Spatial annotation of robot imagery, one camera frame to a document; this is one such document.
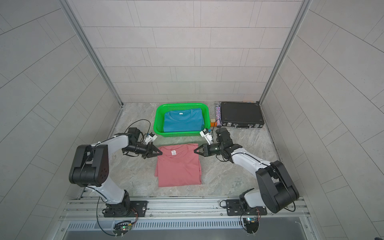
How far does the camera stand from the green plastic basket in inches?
39.2

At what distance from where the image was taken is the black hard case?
1010mm

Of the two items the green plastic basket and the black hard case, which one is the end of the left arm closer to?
the green plastic basket

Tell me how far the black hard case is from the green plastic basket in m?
0.13
